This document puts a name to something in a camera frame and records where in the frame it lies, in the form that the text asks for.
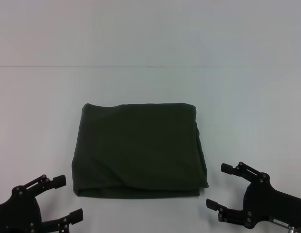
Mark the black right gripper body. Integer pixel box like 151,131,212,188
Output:
242,181,301,230

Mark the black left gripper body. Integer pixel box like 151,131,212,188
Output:
0,185,42,233

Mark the dark green t-shirt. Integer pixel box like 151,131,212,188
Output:
71,102,210,200

